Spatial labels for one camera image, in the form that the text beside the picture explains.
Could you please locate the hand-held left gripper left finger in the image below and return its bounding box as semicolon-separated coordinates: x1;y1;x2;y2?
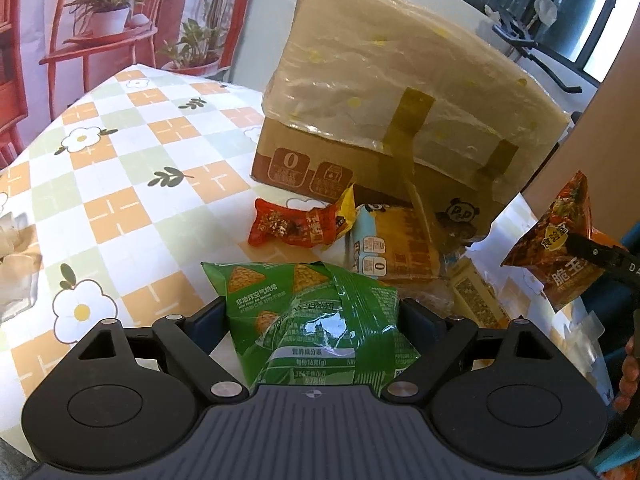
72;297;251;400

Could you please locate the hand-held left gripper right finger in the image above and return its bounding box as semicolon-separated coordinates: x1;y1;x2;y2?
382;297;567;400

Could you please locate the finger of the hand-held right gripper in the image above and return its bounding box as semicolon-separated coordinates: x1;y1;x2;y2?
565;232;627;282

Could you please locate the large orange chips bag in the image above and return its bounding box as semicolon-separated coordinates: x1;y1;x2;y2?
501;170;626;312

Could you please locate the green snack bag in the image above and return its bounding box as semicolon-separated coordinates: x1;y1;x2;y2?
201;261;421;397

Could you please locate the cardboard box with plastic liner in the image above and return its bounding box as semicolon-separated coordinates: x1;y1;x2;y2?
250;0;573;252

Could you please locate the person's right hand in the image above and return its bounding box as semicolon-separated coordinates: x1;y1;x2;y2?
619;334;640;414

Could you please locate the beige bar packet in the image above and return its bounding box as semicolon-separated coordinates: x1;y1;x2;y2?
447;259;512;332

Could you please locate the blue and yellow waffle packet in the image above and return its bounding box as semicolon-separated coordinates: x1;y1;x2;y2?
350;204;442;282

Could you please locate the small red snack packet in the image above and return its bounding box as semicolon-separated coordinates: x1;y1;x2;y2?
248;197;352;250

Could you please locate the wooden board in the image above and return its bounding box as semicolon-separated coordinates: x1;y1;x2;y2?
522;60;640;242

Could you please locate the checked floral tablecloth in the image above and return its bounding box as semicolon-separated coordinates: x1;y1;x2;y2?
0;62;617;461

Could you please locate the clear plastic wrapper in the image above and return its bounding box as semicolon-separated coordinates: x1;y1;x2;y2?
0;210;44;322

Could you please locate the black exercise bike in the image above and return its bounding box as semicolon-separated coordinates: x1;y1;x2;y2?
484;2;584;97

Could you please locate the white lamp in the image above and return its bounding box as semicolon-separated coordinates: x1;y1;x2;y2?
532;0;557;27

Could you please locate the window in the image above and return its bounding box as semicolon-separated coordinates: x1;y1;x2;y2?
390;0;640;87

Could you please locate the printed backdrop cloth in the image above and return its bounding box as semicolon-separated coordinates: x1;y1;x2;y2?
0;0;267;172

